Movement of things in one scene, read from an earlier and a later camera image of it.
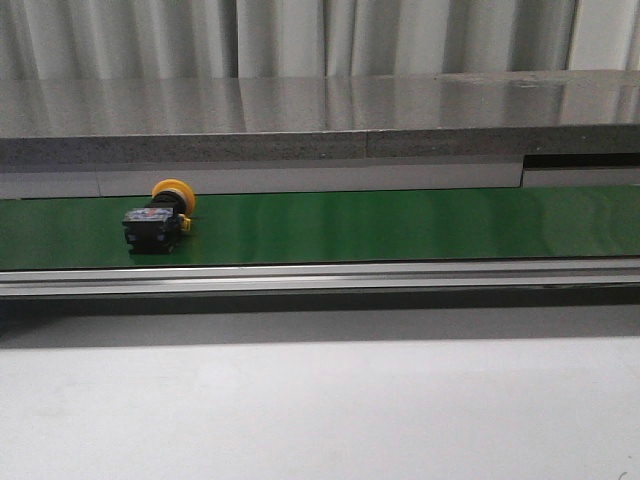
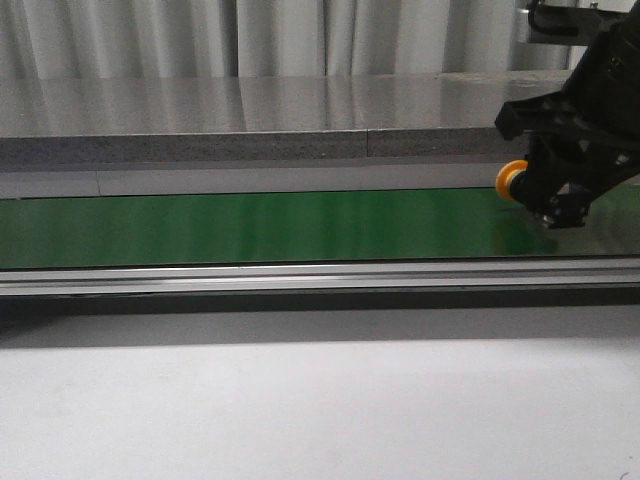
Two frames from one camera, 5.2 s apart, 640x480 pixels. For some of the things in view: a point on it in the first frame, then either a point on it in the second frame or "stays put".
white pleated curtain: [312, 39] stays put
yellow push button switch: [154, 228] to [505, 174]
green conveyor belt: [440, 226] stays put
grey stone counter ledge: [118, 138] stays put
